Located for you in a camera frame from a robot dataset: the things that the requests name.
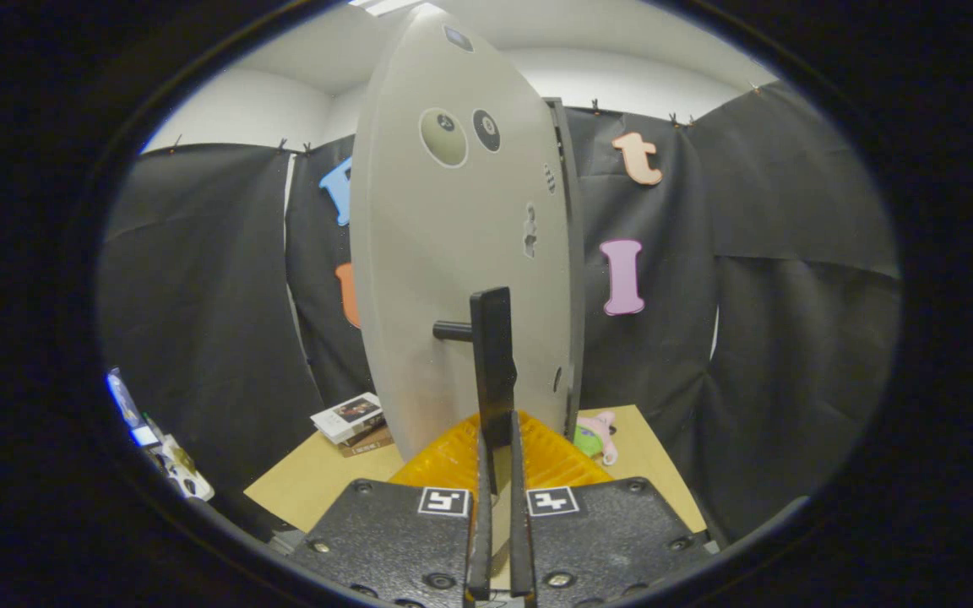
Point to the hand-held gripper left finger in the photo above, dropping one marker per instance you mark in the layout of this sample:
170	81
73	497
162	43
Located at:
479	549

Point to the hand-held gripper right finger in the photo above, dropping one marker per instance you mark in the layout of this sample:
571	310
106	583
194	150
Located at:
520	549

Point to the pink and green plush toy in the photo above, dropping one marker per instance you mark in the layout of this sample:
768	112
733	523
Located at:
600	426

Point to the brown book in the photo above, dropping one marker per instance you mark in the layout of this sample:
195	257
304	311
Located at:
368	443

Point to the white book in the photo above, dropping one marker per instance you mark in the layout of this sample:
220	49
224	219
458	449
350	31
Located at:
343	418

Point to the black backdrop cloth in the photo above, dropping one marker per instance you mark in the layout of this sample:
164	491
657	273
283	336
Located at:
790	338

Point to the long ceiling light panel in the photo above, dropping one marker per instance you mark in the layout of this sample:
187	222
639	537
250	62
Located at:
385	6

